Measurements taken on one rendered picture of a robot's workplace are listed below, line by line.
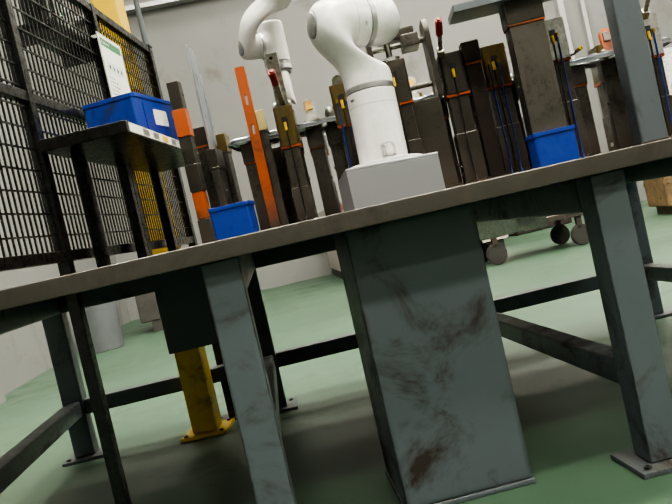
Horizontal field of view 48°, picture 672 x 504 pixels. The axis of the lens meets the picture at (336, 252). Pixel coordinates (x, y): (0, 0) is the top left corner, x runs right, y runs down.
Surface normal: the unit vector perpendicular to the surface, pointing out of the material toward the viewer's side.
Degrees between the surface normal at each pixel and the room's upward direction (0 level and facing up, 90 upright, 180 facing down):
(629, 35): 90
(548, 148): 90
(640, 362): 90
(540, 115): 90
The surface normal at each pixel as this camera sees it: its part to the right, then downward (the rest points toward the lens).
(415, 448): 0.09, 0.01
